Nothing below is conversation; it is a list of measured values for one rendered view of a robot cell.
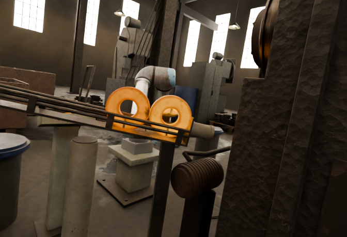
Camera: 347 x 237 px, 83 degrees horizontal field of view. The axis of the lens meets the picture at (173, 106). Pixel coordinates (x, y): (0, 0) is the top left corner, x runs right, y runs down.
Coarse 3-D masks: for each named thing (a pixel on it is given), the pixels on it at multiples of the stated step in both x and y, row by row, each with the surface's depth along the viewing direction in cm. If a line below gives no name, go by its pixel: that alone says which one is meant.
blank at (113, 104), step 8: (120, 88) 67; (128, 88) 68; (136, 88) 69; (112, 96) 67; (120, 96) 68; (128, 96) 68; (136, 96) 68; (144, 96) 69; (112, 104) 68; (136, 104) 69; (144, 104) 69; (120, 112) 70; (136, 112) 69; (144, 112) 69; (128, 120) 69; (120, 128) 69; (128, 128) 69; (136, 128) 70
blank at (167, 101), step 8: (168, 96) 69; (176, 96) 70; (160, 104) 69; (168, 104) 69; (176, 104) 70; (184, 104) 70; (152, 112) 69; (160, 112) 70; (184, 112) 71; (152, 120) 70; (160, 120) 70; (184, 120) 71; (160, 128) 70; (184, 128) 72; (168, 136) 71
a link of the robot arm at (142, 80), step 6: (150, 66) 118; (138, 72) 117; (144, 72) 115; (150, 72) 115; (138, 78) 112; (144, 78) 113; (150, 78) 116; (138, 84) 111; (144, 84) 112; (150, 84) 117; (144, 90) 109; (132, 108) 103; (138, 138) 97; (144, 138) 97
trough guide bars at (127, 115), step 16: (0, 96) 61; (16, 96) 67; (32, 96) 62; (48, 96) 68; (32, 112) 62; (80, 112) 65; (96, 112) 71; (112, 112) 66; (144, 128) 68; (176, 128) 69; (176, 144) 70
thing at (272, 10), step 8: (272, 0) 74; (272, 8) 73; (264, 16) 73; (272, 16) 72; (264, 24) 74; (272, 24) 72; (264, 32) 74; (272, 32) 72; (264, 40) 75; (264, 48) 76; (264, 56) 77; (264, 64) 79; (264, 72) 81
